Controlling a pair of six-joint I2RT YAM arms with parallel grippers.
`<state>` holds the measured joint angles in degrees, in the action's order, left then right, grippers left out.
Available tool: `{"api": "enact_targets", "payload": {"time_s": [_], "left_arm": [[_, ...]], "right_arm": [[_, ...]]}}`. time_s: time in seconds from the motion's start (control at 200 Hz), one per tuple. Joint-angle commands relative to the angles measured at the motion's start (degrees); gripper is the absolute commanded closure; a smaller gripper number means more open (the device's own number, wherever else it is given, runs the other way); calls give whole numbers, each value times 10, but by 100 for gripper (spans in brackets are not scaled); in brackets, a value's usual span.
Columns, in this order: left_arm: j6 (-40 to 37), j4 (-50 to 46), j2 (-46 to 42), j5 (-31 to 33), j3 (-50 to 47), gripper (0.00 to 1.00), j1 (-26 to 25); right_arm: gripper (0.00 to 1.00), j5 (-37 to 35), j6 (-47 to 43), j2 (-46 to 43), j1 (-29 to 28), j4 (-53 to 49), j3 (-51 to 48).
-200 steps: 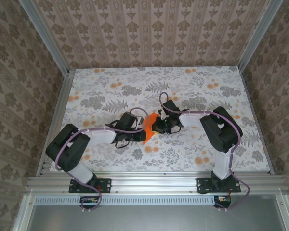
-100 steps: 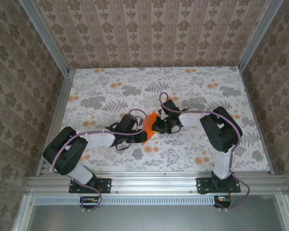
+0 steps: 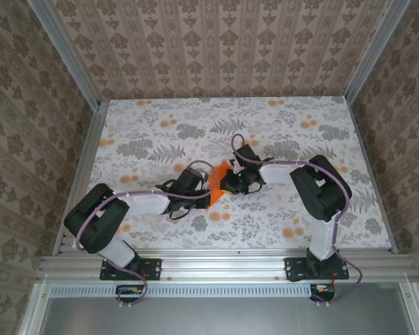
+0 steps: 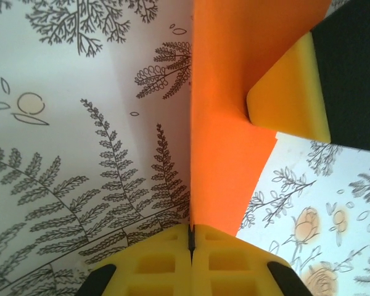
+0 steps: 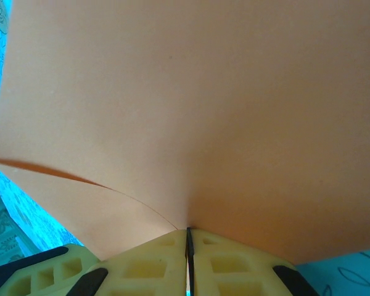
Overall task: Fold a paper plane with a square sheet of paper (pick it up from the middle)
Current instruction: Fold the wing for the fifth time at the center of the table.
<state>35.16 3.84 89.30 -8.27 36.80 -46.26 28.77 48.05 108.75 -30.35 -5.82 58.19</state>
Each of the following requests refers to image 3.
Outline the white slotted cable duct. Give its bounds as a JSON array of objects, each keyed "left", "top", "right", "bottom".
[{"left": 50, "top": 282, "right": 332, "bottom": 298}]

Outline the floral printed tablecloth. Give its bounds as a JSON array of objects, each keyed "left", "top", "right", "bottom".
[{"left": 71, "top": 97, "right": 394, "bottom": 251}]

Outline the orange paper sheet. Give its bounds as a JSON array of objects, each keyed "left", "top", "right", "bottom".
[{"left": 206, "top": 160, "right": 231, "bottom": 210}]

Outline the aluminium corner post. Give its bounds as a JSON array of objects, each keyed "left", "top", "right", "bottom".
[
  {"left": 344, "top": 0, "right": 406, "bottom": 104},
  {"left": 27, "top": 0, "right": 102, "bottom": 111}
]

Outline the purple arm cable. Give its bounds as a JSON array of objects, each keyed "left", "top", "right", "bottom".
[
  {"left": 75, "top": 159, "right": 214, "bottom": 310},
  {"left": 230, "top": 134, "right": 364, "bottom": 308}
]

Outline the aluminium front beam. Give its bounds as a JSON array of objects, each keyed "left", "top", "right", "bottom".
[{"left": 36, "top": 249, "right": 419, "bottom": 282}]

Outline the aluminium lower frame rail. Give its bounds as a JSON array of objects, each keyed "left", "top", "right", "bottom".
[
  {"left": 399, "top": 278, "right": 419, "bottom": 335},
  {"left": 17, "top": 275, "right": 52, "bottom": 335}
]

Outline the aluminium side rail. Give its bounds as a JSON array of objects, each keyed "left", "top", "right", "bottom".
[
  {"left": 52, "top": 100, "right": 109, "bottom": 255},
  {"left": 344, "top": 96, "right": 402, "bottom": 255}
]

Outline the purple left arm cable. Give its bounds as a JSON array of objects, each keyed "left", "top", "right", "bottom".
[{"left": 75, "top": 159, "right": 214, "bottom": 310}]

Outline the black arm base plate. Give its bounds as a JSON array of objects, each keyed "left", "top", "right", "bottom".
[
  {"left": 99, "top": 257, "right": 162, "bottom": 282},
  {"left": 284, "top": 257, "right": 350, "bottom": 283}
]

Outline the grey metal sheet panel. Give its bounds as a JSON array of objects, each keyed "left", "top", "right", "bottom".
[{"left": 37, "top": 295, "right": 416, "bottom": 335}]

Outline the black connector board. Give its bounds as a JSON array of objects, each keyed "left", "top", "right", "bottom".
[
  {"left": 309, "top": 283, "right": 336, "bottom": 303},
  {"left": 115, "top": 284, "right": 148, "bottom": 304}
]

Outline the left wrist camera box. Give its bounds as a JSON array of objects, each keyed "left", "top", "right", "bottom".
[{"left": 177, "top": 168, "right": 203, "bottom": 191}]

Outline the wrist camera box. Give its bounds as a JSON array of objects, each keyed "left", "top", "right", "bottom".
[
  {"left": 177, "top": 168, "right": 203, "bottom": 191},
  {"left": 234, "top": 144, "right": 261, "bottom": 165}
]

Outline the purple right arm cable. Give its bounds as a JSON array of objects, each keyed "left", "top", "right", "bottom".
[{"left": 230, "top": 134, "right": 364, "bottom": 308}]

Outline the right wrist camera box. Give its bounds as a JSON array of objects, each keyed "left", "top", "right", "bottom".
[{"left": 234, "top": 144, "right": 261, "bottom": 165}]

